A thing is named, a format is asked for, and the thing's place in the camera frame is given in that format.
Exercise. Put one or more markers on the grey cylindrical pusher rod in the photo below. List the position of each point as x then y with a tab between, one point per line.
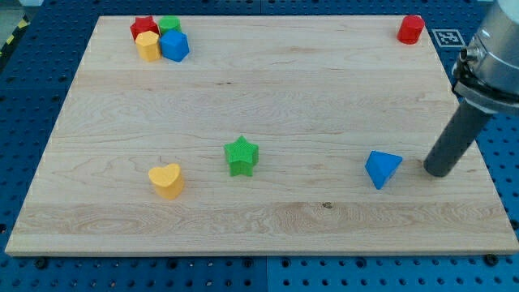
460	132

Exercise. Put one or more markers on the blue triangle block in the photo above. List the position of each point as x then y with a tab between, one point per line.
381	166

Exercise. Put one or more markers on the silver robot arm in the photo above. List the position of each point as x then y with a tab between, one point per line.
486	74

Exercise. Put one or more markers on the white fiducial marker tag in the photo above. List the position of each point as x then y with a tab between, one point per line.
448	38

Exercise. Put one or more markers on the red cylinder block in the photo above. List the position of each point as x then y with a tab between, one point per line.
410	29

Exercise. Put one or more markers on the wooden board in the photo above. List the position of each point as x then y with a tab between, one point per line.
317	94

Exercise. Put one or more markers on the green star block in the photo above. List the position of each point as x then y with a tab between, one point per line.
241	157

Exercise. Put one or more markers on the blue pentagon block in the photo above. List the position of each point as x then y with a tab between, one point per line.
174	45

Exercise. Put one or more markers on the yellow heart block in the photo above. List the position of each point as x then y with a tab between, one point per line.
168	181

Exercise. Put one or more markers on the green cylinder block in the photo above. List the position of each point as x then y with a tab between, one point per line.
169	23

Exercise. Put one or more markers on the yellow hexagon block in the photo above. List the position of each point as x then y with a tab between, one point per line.
148	46

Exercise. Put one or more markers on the red star block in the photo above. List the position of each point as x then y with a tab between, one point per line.
143	24

